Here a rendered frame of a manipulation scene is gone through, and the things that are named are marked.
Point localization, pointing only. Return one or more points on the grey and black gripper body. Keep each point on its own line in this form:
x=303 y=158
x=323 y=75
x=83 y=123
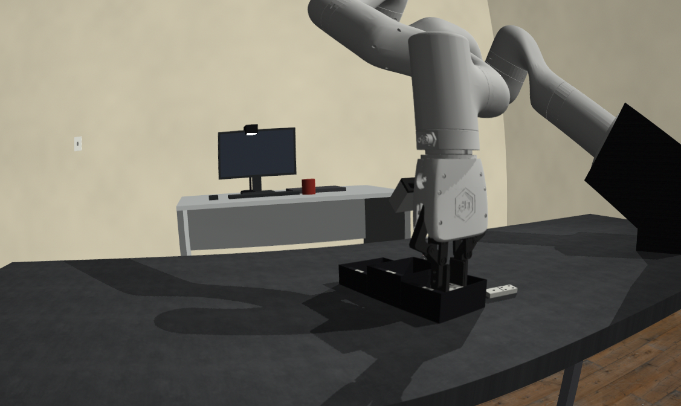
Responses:
x=452 y=189

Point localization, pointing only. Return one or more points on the black rack of bins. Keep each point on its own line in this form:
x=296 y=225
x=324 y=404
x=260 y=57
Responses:
x=405 y=284

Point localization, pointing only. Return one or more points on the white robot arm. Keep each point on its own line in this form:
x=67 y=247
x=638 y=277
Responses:
x=452 y=86

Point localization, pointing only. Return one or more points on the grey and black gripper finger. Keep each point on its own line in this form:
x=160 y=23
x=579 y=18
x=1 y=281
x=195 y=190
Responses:
x=462 y=251
x=440 y=271

